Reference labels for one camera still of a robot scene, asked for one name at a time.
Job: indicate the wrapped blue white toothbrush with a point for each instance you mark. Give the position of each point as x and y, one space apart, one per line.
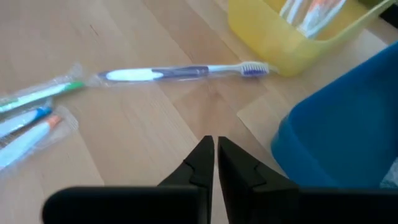
21 119

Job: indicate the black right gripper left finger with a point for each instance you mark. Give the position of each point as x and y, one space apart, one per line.
124 205

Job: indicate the yellow plastic bin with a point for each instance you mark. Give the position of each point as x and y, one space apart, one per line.
264 34

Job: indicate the wrapped green white toothbrush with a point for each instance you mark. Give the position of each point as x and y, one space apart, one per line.
40 93

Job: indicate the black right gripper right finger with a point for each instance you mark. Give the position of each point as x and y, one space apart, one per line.
311 205

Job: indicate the teal blue plastic bin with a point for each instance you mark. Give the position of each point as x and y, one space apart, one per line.
342 130

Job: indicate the wrapped purple white toothbrush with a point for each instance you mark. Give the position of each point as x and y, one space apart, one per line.
180 72

